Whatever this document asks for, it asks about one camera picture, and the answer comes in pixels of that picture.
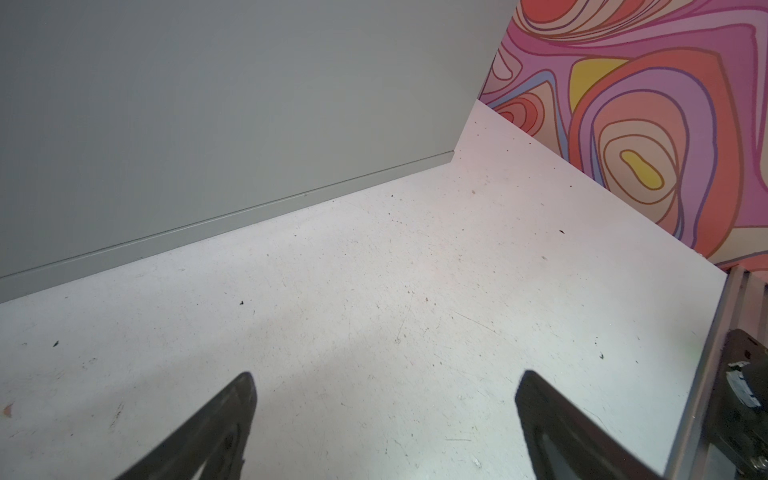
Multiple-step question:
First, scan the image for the aluminium front rail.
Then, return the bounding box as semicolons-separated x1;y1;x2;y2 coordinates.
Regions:
663;267;767;479

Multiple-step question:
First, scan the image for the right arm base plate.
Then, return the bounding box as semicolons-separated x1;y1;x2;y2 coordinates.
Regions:
704;329;767;479

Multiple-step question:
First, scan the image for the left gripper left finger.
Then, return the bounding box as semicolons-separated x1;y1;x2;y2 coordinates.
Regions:
119;372;257;479

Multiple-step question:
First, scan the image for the grey metal cabinet box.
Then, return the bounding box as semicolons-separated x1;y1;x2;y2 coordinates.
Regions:
1;1;516;301

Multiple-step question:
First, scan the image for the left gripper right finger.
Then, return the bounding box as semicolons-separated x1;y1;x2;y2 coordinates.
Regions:
515;370;660;480

